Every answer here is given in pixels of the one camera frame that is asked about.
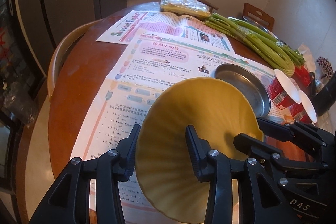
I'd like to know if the yellow scalloped bowl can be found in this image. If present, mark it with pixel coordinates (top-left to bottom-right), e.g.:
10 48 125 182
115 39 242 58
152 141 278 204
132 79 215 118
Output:
135 77 264 223

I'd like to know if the red paper cup far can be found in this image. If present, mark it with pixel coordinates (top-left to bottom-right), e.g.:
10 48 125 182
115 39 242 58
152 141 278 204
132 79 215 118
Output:
289 90 317 124

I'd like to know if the red paper cup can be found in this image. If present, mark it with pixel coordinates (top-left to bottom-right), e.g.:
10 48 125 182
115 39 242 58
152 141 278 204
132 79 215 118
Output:
267 69 301 110
289 90 317 124

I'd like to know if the red paper cup near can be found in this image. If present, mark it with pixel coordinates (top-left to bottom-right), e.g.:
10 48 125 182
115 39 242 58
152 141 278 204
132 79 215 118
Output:
267 69 301 110

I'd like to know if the round metal plate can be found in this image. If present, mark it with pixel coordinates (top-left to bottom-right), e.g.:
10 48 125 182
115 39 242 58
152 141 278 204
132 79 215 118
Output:
213 63 271 118

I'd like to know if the green celery bunch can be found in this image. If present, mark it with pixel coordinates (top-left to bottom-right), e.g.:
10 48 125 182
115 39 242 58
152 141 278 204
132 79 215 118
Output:
205 13 305 77

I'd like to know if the metal plate on far chair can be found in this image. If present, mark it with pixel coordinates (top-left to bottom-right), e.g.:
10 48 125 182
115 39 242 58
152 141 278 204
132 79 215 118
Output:
243 16 278 39

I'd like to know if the brown wooden chair far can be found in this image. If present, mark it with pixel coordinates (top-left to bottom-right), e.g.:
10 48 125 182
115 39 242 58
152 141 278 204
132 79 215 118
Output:
243 3 275 30

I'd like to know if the large colourful newspaper sheet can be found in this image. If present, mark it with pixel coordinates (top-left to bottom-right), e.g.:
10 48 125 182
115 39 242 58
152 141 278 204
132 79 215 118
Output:
70 27 295 224

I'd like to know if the far colourful newspaper sheet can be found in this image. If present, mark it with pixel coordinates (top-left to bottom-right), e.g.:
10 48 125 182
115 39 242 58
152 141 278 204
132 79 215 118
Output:
96 10 234 53

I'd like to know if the plastic bag of corn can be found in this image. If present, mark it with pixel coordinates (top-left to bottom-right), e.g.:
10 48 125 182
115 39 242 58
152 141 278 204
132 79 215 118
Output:
160 0 218 20

